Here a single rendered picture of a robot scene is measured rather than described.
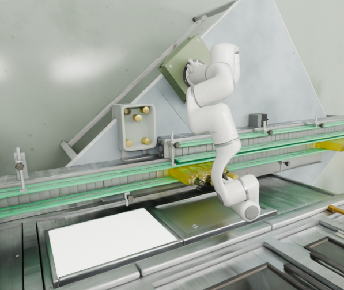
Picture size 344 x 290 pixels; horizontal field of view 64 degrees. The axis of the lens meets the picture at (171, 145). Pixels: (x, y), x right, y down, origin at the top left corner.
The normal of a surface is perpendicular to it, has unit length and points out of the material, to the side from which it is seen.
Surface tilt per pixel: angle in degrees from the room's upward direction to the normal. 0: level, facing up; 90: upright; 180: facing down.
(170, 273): 90
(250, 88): 0
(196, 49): 1
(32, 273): 90
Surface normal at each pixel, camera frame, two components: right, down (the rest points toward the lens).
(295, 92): 0.47, 0.17
